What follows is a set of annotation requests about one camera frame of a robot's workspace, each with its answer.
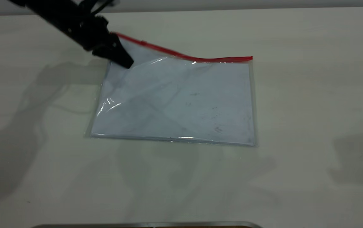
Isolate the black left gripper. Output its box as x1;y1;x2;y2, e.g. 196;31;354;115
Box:
62;6;134;69

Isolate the clear plastic zip bag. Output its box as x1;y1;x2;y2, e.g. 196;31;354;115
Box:
85;32;258;147

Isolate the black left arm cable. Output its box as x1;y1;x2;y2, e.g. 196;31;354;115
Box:
79;0;117;16

